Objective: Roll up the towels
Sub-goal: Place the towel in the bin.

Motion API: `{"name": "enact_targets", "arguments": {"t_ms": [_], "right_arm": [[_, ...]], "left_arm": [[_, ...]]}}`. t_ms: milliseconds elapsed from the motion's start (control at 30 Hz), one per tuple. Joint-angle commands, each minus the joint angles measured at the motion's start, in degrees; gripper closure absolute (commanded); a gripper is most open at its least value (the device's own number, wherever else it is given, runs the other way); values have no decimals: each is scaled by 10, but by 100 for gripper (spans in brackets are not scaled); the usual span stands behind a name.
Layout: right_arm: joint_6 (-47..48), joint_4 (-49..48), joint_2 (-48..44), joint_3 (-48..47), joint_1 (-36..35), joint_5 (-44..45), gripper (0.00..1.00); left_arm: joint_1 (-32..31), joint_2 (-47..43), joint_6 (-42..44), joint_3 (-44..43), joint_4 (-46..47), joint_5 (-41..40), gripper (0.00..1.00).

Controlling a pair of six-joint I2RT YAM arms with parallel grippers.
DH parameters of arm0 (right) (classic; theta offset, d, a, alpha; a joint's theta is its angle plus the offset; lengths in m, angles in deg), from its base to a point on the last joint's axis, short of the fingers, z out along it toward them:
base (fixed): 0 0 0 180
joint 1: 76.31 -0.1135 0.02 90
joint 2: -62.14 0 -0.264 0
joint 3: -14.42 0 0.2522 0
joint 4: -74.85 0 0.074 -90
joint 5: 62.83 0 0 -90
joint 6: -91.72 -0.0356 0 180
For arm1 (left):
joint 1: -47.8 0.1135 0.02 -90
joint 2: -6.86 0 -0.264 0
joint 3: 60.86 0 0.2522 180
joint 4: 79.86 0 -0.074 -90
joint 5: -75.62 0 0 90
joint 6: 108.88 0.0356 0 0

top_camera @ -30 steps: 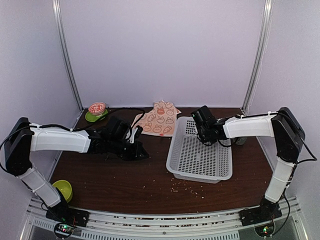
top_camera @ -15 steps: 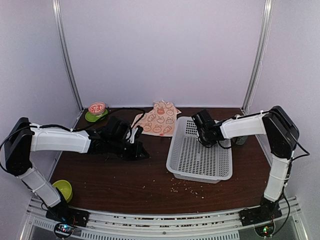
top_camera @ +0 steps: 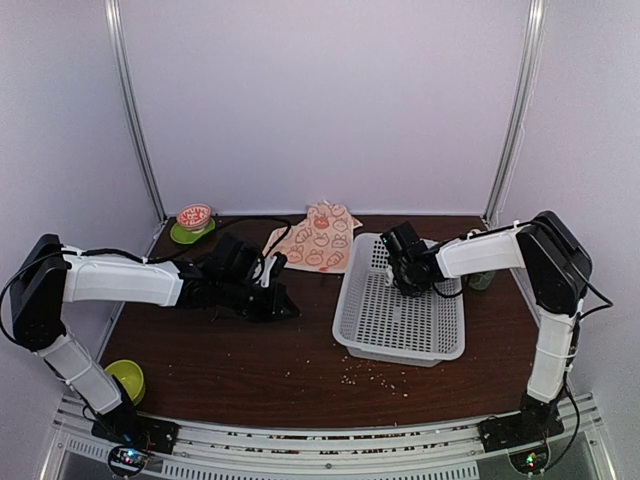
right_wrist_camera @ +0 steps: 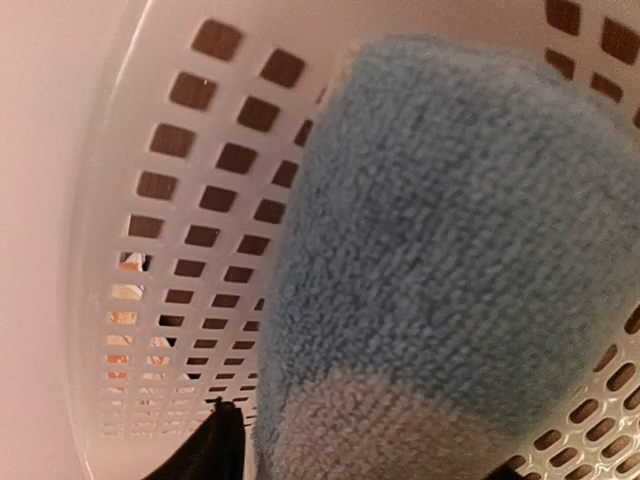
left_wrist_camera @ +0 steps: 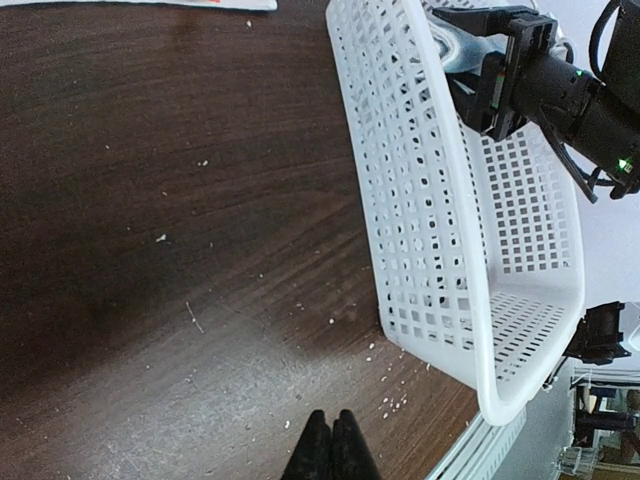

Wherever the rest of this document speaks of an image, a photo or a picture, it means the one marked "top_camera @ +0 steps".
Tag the beige patterned mug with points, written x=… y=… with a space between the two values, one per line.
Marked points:
x=480 y=281

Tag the red patterned small bowl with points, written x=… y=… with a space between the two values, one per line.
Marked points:
x=194 y=218

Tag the aluminium frame post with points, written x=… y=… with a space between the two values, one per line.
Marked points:
x=117 y=36
x=514 y=136

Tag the beige bunny print towel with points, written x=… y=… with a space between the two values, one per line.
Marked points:
x=321 y=243

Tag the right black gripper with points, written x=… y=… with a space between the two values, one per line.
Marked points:
x=405 y=288

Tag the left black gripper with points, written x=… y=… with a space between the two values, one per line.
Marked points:
x=271 y=313

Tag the left aluminium frame post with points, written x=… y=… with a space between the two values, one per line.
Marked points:
x=117 y=36

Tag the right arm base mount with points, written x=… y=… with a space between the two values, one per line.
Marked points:
x=511 y=431

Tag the front aluminium rail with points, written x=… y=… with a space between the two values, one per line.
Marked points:
x=440 y=451

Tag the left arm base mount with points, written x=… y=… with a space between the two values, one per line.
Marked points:
x=156 y=436

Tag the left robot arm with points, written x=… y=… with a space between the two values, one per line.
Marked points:
x=53 y=275

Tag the white plastic basket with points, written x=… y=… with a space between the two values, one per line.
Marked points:
x=375 y=321

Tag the right aluminium frame post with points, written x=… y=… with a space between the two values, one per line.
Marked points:
x=514 y=136

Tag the lime green bowl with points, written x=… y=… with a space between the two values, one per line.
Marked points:
x=131 y=376

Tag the green saucer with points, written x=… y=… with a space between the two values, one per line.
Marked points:
x=181 y=236

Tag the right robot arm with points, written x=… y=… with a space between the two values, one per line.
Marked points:
x=557 y=265

